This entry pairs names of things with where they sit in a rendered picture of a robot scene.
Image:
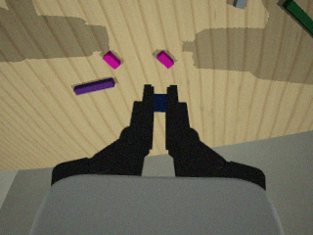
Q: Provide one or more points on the purple rod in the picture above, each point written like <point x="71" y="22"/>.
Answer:
<point x="94" y="86"/>

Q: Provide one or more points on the small blue block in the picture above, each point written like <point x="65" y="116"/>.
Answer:
<point x="160" y="103"/>

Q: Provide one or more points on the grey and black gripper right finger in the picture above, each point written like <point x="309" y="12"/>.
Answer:
<point x="191" y="157"/>

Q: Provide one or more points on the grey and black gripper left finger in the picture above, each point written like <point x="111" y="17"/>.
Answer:
<point x="121" y="156"/>

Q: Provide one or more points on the grey rectangular block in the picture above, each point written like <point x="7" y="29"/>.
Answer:
<point x="239" y="4"/>

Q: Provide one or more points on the magenta rod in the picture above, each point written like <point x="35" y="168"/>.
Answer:
<point x="165" y="59"/>
<point x="112" y="60"/>

